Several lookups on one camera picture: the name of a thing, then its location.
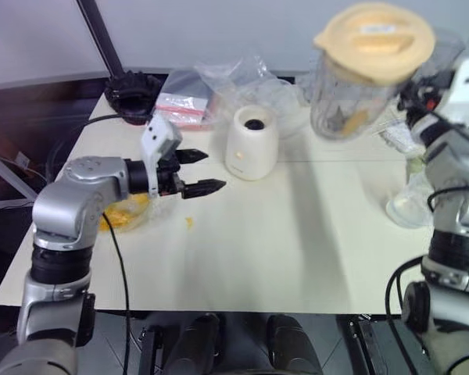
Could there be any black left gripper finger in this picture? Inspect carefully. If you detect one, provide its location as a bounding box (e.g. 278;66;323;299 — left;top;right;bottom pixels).
175;148;209;166
182;178;228;201

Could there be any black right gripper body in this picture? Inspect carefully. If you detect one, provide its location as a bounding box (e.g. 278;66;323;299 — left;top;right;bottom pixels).
408;68;455;115

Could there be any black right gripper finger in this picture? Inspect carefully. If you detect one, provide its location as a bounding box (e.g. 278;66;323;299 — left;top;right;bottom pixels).
397;85;416;113

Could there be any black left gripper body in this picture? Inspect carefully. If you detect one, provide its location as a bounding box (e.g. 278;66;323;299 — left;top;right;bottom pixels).
158;153;186;198

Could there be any yellow food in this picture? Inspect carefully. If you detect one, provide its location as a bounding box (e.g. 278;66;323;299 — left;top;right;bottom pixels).
99;195;150;232

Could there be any cream blender lid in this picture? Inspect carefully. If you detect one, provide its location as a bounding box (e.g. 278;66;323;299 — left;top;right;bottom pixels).
312;2;437;88

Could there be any blender jar with beige lid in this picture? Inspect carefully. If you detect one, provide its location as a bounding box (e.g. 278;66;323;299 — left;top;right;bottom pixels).
308;23;467;142

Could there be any white blender base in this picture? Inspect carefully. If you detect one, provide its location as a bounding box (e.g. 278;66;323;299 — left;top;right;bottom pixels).
224;105;279;182

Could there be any zip bag with red seal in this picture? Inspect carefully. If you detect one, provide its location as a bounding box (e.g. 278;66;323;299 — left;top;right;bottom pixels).
155;68;220;132

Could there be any green cloth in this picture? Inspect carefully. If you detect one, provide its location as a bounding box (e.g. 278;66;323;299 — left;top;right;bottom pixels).
406;155;431;177

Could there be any black stand base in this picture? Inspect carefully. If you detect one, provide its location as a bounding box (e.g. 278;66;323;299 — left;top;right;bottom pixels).
104;70;162;127

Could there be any crumpled clear plastic bag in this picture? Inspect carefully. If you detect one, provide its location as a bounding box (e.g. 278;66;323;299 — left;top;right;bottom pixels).
194;54;298;138

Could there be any black stand pole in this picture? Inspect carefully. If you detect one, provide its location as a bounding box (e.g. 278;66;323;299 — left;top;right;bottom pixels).
76;0;128;79

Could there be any dark rounded shape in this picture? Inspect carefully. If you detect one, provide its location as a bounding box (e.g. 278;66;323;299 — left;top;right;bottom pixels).
265;313;314;375
166;312;224;369

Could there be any brown cardboard box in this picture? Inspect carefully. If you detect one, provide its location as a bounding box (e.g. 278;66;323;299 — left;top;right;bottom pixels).
0;124;38;184

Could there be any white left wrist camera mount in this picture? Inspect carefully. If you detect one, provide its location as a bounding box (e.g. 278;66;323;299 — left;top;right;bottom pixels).
140;115;183;198

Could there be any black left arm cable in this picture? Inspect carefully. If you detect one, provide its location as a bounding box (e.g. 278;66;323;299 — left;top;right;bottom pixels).
84;112;156;375

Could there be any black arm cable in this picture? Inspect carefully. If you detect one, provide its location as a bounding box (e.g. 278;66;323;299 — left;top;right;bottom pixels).
84;112;156;375
385;185;469;375

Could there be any white metal frame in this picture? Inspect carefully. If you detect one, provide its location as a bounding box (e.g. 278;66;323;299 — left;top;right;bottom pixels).
0;147;39;213

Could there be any black metal frame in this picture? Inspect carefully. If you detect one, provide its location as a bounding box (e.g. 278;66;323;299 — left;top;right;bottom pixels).
349;312;388;375
138;325;165;375

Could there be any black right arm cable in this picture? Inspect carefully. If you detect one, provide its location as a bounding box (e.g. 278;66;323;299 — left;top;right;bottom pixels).
385;185;469;375

